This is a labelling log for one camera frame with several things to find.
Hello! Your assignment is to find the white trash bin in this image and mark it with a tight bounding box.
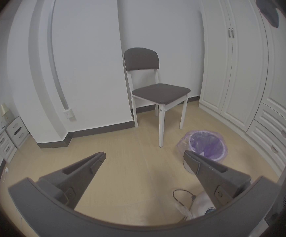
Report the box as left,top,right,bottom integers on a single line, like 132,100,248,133
184,132,227,174

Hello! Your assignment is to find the black cable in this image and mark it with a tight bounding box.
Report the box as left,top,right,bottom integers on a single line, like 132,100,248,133
173,189,195,208

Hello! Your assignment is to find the purple plastic bag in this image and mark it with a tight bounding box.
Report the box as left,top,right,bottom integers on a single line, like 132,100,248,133
176,130,229,164

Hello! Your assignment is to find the white bedside table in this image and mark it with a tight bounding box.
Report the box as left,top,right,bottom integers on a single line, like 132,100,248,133
0,130,18,163
5,116,30,149

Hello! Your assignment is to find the white wardrobe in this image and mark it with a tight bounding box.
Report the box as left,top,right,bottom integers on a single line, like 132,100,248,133
198,0,286,177

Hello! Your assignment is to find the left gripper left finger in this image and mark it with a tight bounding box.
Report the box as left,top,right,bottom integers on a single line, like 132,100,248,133
38,152,106,210

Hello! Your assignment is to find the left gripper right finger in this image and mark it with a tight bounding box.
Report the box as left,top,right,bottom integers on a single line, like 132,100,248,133
183,150,251,208

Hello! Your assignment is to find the clear plastic piece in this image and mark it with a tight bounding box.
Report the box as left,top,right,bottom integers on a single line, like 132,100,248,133
177,204,192,218

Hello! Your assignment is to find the grey and white chair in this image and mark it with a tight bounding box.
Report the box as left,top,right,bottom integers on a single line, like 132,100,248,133
124,47,191,147

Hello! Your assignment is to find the beige table lamp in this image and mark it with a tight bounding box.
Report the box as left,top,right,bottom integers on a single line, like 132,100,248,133
1,103,11,122

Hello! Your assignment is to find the grey cable conduit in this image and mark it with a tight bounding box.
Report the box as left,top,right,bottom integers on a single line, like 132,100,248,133
47,0,70,110

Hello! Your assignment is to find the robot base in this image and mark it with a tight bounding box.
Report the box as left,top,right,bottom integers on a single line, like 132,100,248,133
184,166,286,228

